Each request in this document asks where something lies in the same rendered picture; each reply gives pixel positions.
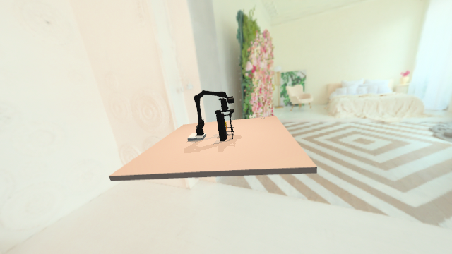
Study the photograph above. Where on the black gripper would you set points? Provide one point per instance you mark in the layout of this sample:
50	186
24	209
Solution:
224	109

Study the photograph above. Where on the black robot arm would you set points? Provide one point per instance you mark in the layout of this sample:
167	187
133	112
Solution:
199	127

